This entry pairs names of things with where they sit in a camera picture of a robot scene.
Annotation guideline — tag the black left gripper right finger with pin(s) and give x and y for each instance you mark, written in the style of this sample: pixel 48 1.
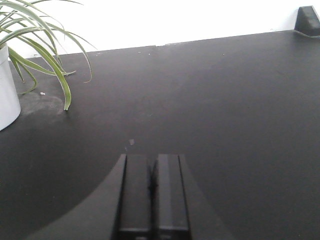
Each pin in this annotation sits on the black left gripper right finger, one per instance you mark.
pixel 170 213

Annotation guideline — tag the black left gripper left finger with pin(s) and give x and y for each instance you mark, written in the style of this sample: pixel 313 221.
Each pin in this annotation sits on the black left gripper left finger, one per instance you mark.
pixel 135 209

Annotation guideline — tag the white plant pot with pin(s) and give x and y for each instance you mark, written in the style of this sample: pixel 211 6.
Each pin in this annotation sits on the white plant pot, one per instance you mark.
pixel 10 107

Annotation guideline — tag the green spider plant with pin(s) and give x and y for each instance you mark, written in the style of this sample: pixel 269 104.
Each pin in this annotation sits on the green spider plant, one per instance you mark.
pixel 22 20

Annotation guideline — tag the black socket housing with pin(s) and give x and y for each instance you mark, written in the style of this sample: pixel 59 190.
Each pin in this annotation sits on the black socket housing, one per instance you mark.
pixel 307 21

